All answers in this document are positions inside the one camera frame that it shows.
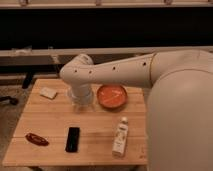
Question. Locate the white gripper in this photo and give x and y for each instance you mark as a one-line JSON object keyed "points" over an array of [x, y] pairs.
{"points": [[81, 94]]}

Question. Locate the white ceramic cup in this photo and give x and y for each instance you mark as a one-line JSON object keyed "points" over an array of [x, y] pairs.
{"points": [[79, 107]]}

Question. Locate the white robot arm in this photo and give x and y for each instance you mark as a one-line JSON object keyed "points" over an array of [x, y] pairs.
{"points": [[179, 121]]}

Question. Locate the orange bowl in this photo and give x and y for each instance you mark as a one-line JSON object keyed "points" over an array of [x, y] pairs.
{"points": [[111, 96]]}

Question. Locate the white sponge block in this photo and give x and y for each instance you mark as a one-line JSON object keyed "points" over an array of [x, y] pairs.
{"points": [[48, 93]]}

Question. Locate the black remote control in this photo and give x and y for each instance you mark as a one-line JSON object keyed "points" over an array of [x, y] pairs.
{"points": [[72, 139]]}

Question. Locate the white bottle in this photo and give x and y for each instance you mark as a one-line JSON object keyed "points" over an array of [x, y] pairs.
{"points": [[120, 139]]}

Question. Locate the red snack packet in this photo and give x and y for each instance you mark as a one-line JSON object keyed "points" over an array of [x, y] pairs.
{"points": [[37, 140]]}

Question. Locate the black chair base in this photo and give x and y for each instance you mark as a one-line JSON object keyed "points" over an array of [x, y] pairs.
{"points": [[11, 100]]}

